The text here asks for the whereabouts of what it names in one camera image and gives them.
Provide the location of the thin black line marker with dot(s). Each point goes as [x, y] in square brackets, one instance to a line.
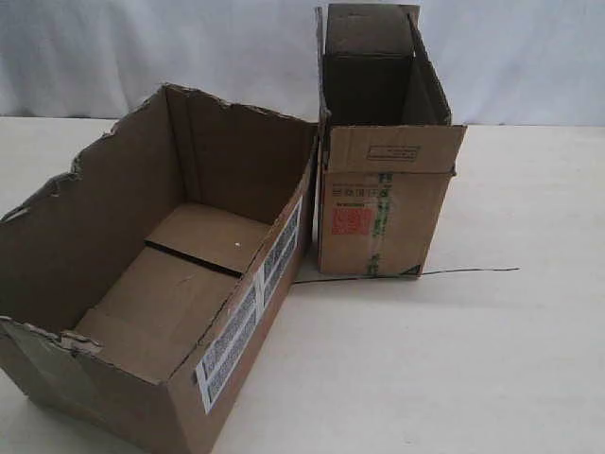
[472, 271]

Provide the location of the torn cardboard box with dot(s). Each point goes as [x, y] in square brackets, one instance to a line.
[138, 287]

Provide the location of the tall taped cardboard box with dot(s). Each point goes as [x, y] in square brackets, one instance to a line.
[388, 144]

